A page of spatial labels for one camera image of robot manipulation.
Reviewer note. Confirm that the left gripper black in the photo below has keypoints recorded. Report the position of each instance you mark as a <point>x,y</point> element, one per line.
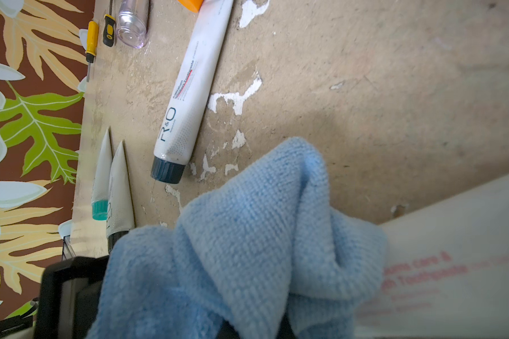
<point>69,296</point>

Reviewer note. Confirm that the clear pink tube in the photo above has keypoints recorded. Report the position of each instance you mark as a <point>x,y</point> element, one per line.
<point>132,22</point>

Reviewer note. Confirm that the orange cap toothpaste tube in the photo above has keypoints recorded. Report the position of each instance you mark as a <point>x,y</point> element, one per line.
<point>192,5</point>

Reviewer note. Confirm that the yellow handle screwdriver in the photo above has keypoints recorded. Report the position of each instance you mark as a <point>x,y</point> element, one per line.
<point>92,43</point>

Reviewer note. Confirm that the pink cap toothpaste tube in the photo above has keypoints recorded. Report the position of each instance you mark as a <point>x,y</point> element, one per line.
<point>447,270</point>

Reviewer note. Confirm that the dark cap toothpaste tube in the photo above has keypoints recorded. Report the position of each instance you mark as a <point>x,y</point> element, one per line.
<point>183,117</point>

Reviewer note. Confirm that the blue microfiber cloth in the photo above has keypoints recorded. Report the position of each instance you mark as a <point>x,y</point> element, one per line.
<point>265,246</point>

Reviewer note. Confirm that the black handle screwdriver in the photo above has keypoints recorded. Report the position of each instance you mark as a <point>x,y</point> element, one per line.
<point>109,29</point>

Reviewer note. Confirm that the black cap toothpaste tube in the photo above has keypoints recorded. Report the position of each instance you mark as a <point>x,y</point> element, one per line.
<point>120,212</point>

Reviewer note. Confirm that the green cap toothpaste tube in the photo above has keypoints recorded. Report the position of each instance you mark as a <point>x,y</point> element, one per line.
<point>100,194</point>

